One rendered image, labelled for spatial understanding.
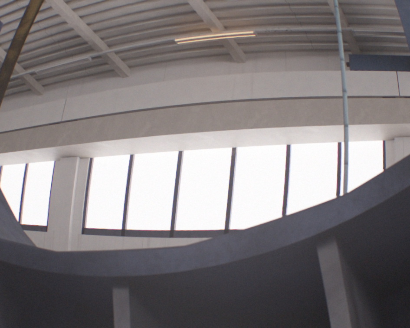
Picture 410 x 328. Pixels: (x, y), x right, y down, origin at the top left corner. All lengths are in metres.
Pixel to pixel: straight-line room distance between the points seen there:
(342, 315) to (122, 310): 0.26
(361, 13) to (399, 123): 2.17
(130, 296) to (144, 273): 0.04
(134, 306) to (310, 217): 0.22
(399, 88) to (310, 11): 2.16
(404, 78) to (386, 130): 1.13
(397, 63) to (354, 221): 11.94
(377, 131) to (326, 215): 11.54
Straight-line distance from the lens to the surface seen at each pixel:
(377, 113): 12.05
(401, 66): 12.59
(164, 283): 0.79
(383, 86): 12.27
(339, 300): 0.70
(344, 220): 0.70
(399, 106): 12.05
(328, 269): 0.71
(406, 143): 12.36
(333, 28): 12.39
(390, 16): 12.27
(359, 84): 12.36
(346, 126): 1.92
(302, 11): 12.38
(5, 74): 2.07
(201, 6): 12.27
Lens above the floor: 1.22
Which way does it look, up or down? 21 degrees up
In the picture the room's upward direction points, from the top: 6 degrees clockwise
